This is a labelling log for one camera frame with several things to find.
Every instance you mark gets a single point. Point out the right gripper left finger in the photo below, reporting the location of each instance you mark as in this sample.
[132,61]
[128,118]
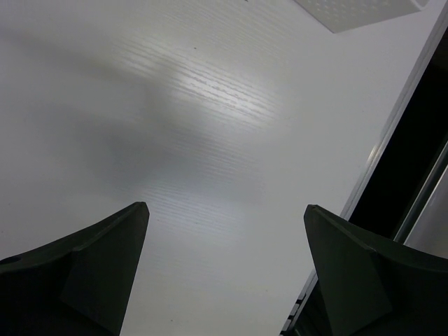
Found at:
[76,285]

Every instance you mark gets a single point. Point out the white perforated box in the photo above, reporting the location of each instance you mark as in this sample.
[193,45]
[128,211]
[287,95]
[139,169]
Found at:
[343,15]

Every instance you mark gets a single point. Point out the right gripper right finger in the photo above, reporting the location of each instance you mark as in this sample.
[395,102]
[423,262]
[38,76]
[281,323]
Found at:
[372,285]

